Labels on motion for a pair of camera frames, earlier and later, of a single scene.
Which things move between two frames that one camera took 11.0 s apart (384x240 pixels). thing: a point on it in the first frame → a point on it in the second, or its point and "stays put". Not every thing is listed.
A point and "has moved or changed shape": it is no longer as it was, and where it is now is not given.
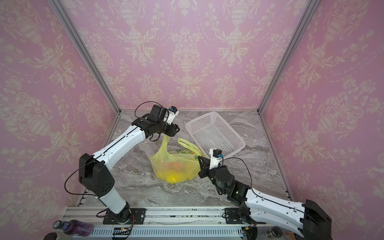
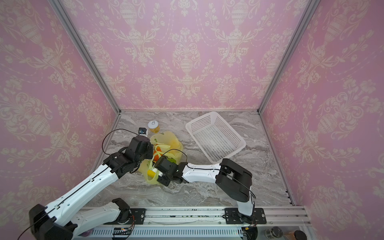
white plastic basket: [211, 131] stays put
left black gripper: [172, 131] → [150, 148]
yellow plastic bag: [180, 165] has moved or changed shape
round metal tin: [274, 232] stays put
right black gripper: [205, 168] → [162, 167]
